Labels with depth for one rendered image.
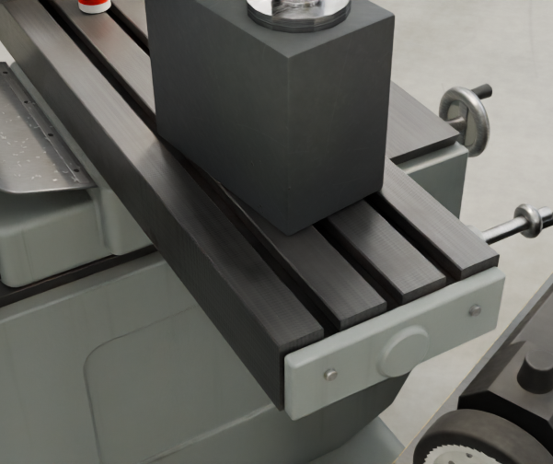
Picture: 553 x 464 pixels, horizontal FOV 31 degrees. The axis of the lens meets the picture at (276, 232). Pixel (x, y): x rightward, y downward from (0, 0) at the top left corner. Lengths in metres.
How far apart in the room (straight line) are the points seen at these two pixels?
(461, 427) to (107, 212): 0.49
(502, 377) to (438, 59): 1.97
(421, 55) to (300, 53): 2.35
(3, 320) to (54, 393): 0.15
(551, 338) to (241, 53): 0.67
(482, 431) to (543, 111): 1.81
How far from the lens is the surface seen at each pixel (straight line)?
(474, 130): 1.63
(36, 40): 1.27
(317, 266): 0.89
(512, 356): 1.32
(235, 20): 0.87
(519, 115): 2.92
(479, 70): 3.12
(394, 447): 1.73
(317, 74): 0.85
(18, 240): 1.16
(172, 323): 1.33
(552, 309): 1.42
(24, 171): 1.14
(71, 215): 1.17
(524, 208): 1.64
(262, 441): 1.59
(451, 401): 1.53
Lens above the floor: 1.54
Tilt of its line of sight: 39 degrees down
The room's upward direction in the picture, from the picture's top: 1 degrees counter-clockwise
